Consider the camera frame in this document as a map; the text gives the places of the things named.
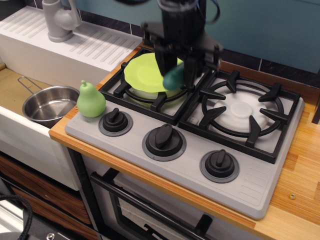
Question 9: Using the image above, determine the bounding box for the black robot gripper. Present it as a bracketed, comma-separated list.
[141, 4, 223, 91]

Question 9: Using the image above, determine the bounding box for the dark green toy cucumber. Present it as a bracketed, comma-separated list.
[162, 63, 185, 91]

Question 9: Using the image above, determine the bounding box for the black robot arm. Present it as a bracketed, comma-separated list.
[141, 0, 223, 91]

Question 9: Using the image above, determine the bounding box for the light green plastic plate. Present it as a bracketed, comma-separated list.
[124, 52, 184, 93]

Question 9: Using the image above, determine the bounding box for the light green toy pear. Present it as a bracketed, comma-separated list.
[77, 80, 106, 118]

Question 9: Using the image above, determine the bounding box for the white toy sink unit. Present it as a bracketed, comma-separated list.
[0, 6, 142, 191]

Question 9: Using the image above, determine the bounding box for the small stainless steel pot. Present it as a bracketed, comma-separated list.
[22, 86, 80, 129]

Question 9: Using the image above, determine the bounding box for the white left burner cap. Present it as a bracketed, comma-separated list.
[124, 87, 188, 112]

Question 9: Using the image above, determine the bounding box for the white burner cap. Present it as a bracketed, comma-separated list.
[124, 87, 188, 112]
[212, 89, 276, 133]

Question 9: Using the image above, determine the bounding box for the black left burner grate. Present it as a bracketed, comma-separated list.
[99, 47, 212, 125]

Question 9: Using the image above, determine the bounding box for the black burner grate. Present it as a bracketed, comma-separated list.
[178, 70, 304, 164]
[99, 47, 212, 125]

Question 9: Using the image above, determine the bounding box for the white right burner cap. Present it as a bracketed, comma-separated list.
[212, 89, 276, 133]

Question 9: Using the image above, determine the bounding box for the black middle stove knob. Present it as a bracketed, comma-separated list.
[142, 123, 187, 162]

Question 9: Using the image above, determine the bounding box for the black stove knob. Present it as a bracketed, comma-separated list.
[142, 123, 187, 162]
[199, 149, 240, 184]
[98, 107, 134, 137]

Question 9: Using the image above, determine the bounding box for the black left stove knob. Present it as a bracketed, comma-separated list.
[98, 107, 134, 137]

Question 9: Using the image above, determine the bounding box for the black right stove knob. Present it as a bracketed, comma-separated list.
[199, 149, 240, 184]

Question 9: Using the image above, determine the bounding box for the black right burner grate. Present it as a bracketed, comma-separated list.
[178, 70, 304, 164]

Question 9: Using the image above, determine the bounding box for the grey toy faucet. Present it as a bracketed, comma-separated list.
[42, 0, 81, 43]

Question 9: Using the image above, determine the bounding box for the grey toy stove top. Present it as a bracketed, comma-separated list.
[65, 102, 300, 219]

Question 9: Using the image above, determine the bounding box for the toy oven door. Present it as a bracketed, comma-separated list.
[83, 156, 258, 240]

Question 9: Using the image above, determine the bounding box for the wood grain drawer front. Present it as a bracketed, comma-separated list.
[0, 152, 99, 240]

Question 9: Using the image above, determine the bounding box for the black oven door handle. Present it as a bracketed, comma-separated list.
[90, 172, 213, 240]

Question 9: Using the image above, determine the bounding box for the black braided cable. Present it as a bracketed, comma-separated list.
[0, 194, 34, 240]

